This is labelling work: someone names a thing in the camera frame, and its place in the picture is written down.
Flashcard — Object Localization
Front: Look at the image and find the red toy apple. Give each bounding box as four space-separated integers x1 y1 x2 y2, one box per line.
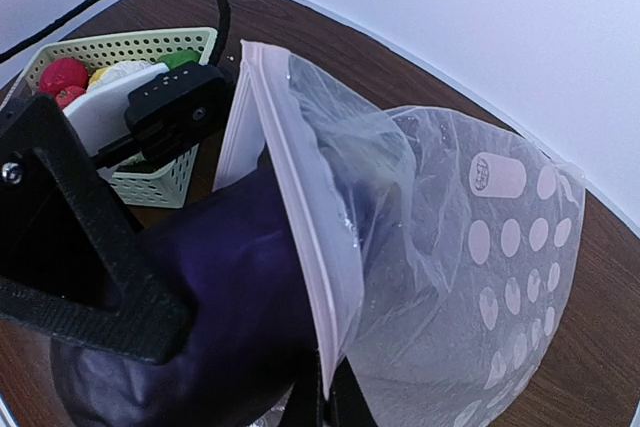
39 58 89 96

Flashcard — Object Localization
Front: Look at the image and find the red toy tomato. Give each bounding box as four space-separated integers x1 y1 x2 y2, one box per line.
55 86 86 110

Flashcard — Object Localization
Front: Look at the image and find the purple toy eggplant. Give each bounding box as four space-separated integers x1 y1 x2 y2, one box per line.
50 154 317 426

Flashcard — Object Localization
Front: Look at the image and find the green toy bell pepper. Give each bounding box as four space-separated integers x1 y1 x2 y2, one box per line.
157 50 201 70

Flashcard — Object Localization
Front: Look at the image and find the clear zip top bag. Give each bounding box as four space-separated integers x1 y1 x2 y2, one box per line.
214 41 586 426

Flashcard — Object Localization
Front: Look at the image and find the black left camera cable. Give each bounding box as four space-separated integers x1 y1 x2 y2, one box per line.
0 0 232 66

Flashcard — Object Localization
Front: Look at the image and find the white toy cauliflower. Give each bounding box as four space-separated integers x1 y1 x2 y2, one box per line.
100 60 152 84

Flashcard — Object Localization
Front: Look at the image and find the green plastic basket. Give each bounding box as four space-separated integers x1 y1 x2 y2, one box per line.
7 27 217 209

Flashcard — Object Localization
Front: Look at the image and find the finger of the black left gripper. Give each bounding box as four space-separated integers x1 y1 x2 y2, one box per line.
1 94 194 365

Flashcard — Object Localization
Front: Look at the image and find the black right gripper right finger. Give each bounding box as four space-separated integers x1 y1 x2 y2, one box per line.
327 358 375 427

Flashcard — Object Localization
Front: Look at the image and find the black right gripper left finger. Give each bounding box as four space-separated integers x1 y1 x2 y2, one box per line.
287 352 329 427

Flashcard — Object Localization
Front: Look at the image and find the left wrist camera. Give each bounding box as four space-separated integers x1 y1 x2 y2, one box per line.
64 62 235 169

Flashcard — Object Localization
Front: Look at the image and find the yellow toy corn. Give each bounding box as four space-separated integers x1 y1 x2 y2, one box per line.
87 67 111 91

